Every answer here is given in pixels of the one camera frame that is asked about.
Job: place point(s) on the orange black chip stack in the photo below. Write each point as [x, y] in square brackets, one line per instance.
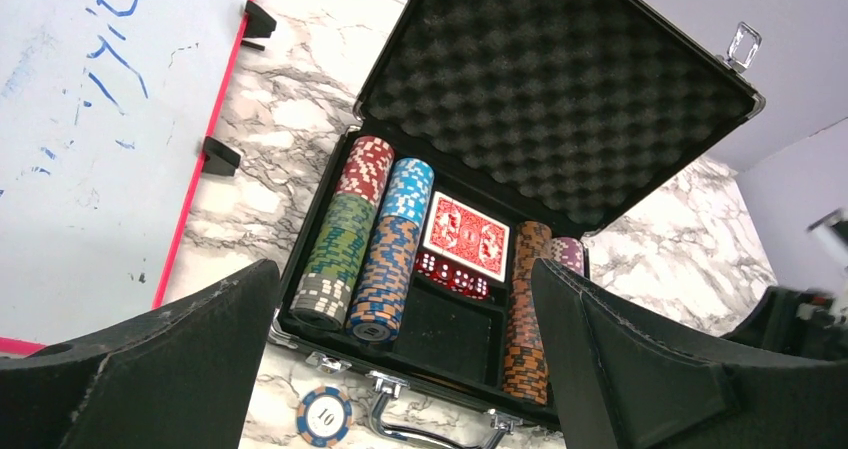
[525, 368]

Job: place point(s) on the purple green chip stack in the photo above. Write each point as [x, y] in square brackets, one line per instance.
[571, 253]

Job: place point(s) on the red dice in case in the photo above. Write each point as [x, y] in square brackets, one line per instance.
[452, 276]

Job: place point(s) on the blue orange chip stack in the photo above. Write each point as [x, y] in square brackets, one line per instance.
[379, 302]

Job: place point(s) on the pink framed whiteboard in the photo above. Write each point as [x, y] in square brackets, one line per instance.
[105, 108]

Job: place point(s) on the red playing card deck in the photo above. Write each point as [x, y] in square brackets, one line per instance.
[465, 235]

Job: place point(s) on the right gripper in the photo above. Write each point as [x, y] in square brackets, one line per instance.
[798, 323]

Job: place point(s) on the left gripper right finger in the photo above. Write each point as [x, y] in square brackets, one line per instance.
[624, 376]

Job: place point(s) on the black poker case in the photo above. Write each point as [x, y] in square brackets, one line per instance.
[563, 112]

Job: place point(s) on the black whiteboard clip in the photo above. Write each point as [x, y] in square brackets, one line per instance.
[218, 158]
[259, 25]

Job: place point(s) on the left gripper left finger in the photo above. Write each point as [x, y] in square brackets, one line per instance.
[180, 376]

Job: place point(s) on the black whiteboard clip lower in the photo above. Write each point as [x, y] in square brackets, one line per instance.
[218, 158]

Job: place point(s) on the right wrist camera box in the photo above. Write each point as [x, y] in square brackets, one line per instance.
[831, 232]

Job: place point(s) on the blue white poker chip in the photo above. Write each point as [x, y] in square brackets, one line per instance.
[324, 417]

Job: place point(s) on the red green chip stack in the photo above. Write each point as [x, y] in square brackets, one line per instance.
[325, 288]

